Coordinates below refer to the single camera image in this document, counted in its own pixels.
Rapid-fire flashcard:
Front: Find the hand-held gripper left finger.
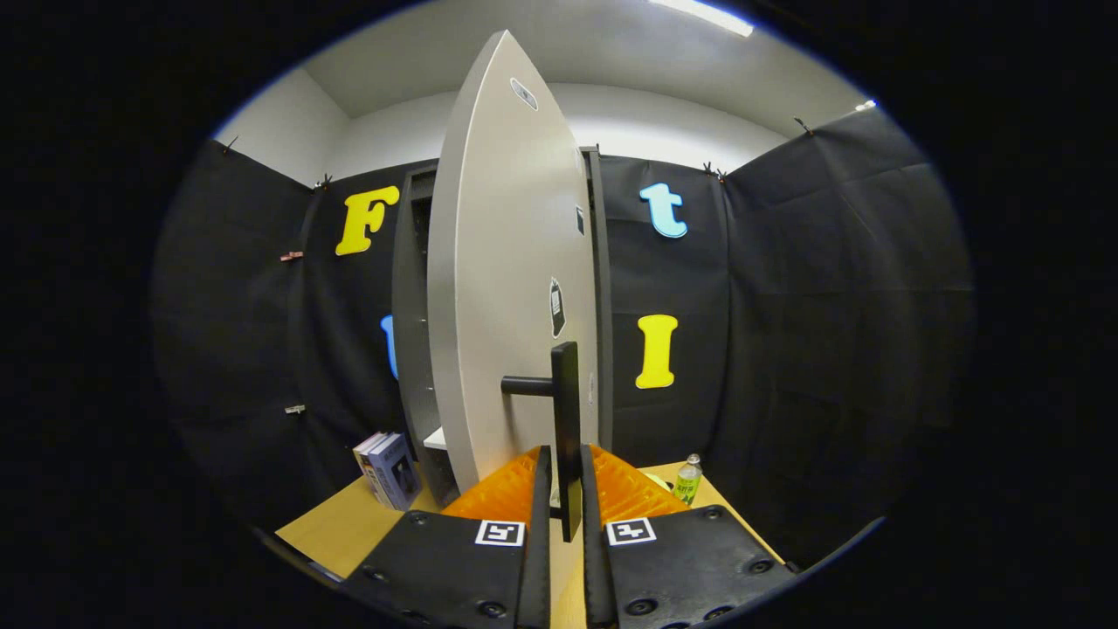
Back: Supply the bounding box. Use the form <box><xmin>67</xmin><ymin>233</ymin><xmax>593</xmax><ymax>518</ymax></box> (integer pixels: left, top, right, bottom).
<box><xmin>339</xmin><ymin>446</ymin><xmax>553</xmax><ymax>629</ymax></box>

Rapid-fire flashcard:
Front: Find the beige shoe cabinet door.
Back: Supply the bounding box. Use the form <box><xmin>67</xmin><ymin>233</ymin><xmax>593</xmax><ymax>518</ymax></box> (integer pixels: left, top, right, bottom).
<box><xmin>426</xmin><ymin>29</ymin><xmax>602</xmax><ymax>543</ymax></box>

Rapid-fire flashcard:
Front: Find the white book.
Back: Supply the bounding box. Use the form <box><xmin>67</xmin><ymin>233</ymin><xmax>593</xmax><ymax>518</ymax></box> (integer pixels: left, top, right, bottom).
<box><xmin>354</xmin><ymin>431</ymin><xmax>390</xmax><ymax>490</ymax></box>

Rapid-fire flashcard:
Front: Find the green drink bottle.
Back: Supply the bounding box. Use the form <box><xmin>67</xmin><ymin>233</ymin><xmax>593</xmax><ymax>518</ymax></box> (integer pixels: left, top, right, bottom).
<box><xmin>673</xmin><ymin>453</ymin><xmax>704</xmax><ymax>508</ymax></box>

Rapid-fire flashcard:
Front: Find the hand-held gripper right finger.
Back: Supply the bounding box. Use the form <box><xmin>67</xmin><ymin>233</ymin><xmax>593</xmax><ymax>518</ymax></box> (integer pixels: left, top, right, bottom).
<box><xmin>581</xmin><ymin>444</ymin><xmax>797</xmax><ymax>629</ymax></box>

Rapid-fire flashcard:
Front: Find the dark grey shoe cabinet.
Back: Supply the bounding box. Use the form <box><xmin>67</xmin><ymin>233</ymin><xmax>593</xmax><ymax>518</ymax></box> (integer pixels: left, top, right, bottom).
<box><xmin>391</xmin><ymin>147</ymin><xmax>615</xmax><ymax>509</ymax></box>

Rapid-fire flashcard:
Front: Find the long ceiling light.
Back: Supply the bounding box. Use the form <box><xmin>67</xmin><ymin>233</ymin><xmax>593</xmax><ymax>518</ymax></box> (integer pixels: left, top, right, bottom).
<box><xmin>651</xmin><ymin>0</ymin><xmax>754</xmax><ymax>38</ymax></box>

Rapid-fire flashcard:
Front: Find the black backdrop cloth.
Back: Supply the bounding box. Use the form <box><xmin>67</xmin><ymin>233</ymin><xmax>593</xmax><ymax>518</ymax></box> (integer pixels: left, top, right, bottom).
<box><xmin>150</xmin><ymin>105</ymin><xmax>975</xmax><ymax>569</ymax></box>

